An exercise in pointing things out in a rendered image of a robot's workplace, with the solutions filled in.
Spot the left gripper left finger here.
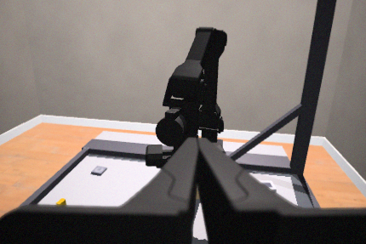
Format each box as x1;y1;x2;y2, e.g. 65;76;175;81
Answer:
0;138;198;244

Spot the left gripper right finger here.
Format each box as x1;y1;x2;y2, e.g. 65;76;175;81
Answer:
197;138;366;244

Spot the small yellow block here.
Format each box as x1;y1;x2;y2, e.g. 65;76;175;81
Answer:
56;198;66;205

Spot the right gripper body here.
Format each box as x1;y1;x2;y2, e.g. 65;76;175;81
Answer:
146;128;226;167

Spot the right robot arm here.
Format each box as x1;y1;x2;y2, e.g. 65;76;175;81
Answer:
155;27;227;151

